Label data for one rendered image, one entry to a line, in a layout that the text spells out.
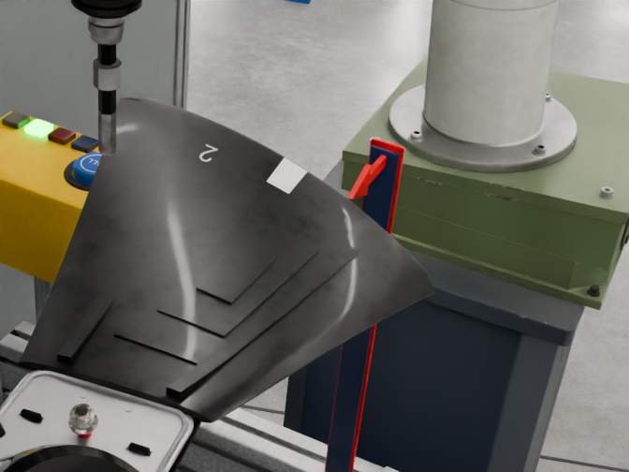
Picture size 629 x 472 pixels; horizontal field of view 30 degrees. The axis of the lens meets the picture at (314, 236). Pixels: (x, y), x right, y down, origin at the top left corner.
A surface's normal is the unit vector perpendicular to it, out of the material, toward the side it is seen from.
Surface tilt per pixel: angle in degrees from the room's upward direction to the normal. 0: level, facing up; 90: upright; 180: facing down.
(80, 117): 90
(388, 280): 25
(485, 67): 89
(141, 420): 2
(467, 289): 0
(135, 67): 90
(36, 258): 90
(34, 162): 0
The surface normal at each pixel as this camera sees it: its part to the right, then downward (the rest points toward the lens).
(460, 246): -0.39, 0.49
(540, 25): 0.59, 0.44
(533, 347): 0.37, 0.56
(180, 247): 0.19, -0.74
